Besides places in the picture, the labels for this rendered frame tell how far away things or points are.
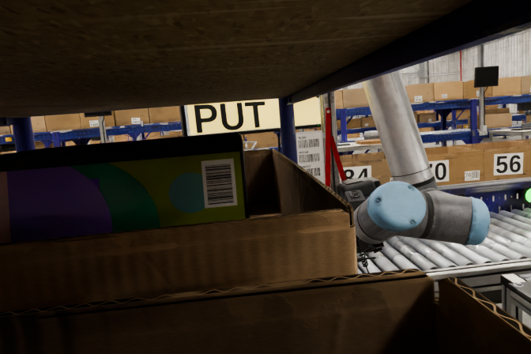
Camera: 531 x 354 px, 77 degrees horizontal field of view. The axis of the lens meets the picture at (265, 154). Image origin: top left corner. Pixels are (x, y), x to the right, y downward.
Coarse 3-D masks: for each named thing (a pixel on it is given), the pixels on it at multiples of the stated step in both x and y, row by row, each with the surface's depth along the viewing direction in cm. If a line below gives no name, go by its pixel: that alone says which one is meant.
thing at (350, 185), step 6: (348, 180) 102; (354, 180) 100; (360, 180) 99; (366, 180) 99; (372, 180) 99; (378, 180) 99; (342, 186) 99; (348, 186) 98; (354, 186) 98; (360, 186) 98; (366, 186) 98; (372, 186) 98; (342, 192) 98; (366, 192) 98
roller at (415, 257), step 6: (390, 240) 142; (396, 240) 140; (396, 246) 137; (402, 246) 134; (408, 246) 133; (402, 252) 131; (408, 252) 128; (414, 252) 126; (408, 258) 127; (414, 258) 123; (420, 258) 121; (426, 258) 121; (414, 264) 123; (420, 264) 119; (426, 264) 117; (432, 264) 116
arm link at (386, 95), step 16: (368, 80) 75; (384, 80) 73; (400, 80) 74; (368, 96) 77; (384, 96) 74; (400, 96) 73; (384, 112) 74; (400, 112) 73; (384, 128) 75; (400, 128) 73; (416, 128) 75; (384, 144) 77; (400, 144) 74; (416, 144) 74; (400, 160) 75; (416, 160) 74; (400, 176) 75; (416, 176) 74; (432, 176) 75
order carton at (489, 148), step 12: (468, 144) 200; (480, 144) 201; (492, 144) 201; (504, 144) 202; (516, 144) 197; (528, 144) 189; (492, 156) 171; (528, 156) 173; (492, 168) 172; (528, 168) 173; (492, 180) 172
